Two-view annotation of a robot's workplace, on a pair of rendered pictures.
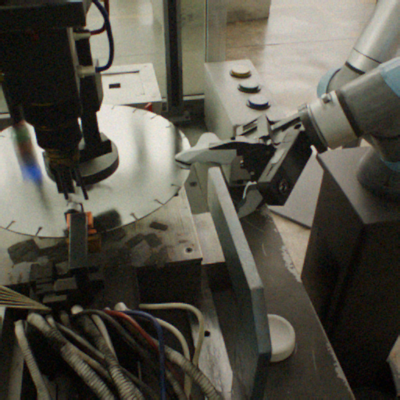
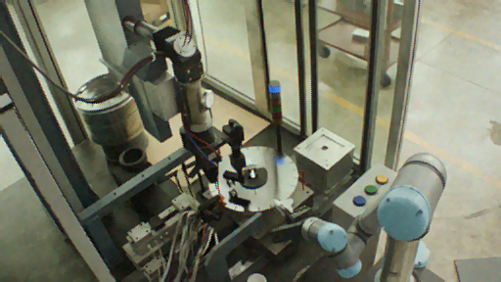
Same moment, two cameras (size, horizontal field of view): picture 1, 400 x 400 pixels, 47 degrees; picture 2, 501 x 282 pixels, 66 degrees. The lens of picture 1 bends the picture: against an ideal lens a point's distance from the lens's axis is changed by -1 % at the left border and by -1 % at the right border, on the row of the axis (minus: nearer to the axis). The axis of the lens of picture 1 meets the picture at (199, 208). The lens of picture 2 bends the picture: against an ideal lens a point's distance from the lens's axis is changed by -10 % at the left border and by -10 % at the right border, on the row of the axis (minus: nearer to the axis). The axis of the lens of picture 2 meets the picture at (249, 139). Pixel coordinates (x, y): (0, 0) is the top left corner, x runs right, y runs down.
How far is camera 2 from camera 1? 1.09 m
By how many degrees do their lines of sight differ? 47
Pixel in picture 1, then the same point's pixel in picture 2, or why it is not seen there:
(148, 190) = (250, 204)
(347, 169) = not seen: hidden behind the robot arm
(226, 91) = (358, 185)
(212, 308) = (254, 259)
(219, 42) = (390, 156)
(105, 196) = (239, 195)
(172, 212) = (272, 217)
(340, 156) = not seen: hidden behind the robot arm
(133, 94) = (324, 158)
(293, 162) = (290, 232)
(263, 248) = (302, 259)
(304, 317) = not seen: outside the picture
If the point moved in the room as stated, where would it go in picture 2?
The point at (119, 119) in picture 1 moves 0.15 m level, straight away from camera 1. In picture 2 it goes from (285, 169) to (311, 148)
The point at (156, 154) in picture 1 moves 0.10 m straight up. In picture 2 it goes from (272, 193) to (270, 173)
